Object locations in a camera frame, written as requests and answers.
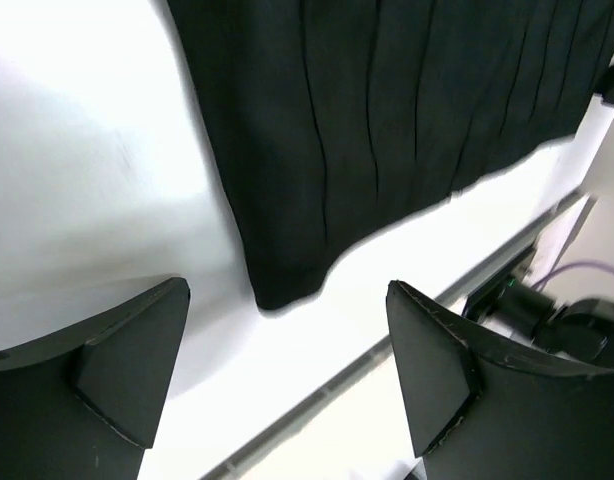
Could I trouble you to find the black pleated skirt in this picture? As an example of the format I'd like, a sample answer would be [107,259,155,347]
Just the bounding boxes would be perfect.
[169,1,614,311]

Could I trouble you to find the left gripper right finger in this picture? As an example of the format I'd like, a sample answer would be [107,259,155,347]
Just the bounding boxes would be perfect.
[386,280,614,479]

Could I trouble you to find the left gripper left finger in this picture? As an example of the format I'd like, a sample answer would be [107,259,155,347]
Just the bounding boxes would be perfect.
[0,277,190,479]

